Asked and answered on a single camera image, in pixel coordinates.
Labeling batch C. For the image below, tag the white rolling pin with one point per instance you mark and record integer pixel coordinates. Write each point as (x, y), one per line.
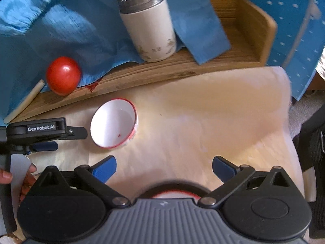
(26, 102)

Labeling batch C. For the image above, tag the blue dotted tent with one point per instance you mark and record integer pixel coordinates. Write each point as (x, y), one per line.
(299, 41)

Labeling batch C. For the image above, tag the black mesh office chair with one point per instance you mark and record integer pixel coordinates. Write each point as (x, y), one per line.
(309, 144)

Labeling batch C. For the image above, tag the cream paper table cover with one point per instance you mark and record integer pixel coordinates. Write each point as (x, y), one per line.
(241, 115)

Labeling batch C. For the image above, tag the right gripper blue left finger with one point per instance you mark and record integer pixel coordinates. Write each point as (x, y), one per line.
(93, 179)

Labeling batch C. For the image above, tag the white ceramic bowl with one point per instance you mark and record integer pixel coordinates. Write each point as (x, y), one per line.
(176, 194)
(114, 124)

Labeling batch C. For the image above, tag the deep steel bowl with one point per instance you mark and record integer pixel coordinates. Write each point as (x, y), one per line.
(187, 189)

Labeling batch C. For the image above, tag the person's left hand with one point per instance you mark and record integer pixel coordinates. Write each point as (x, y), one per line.
(7, 177)

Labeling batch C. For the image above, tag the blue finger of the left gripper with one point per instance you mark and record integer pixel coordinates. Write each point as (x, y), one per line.
(44, 146)

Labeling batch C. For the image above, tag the red tomato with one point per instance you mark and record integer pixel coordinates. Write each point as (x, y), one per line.
(63, 75)

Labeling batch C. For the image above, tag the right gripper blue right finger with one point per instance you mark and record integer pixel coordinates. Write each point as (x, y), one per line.
(233, 178)

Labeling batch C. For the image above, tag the white thermos cup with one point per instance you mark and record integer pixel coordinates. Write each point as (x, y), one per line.
(150, 27)

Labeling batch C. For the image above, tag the wooden shelf tray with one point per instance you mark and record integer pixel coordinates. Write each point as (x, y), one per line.
(250, 30)

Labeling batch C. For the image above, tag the light blue hanging coat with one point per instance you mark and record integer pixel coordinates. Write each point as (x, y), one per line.
(36, 32)

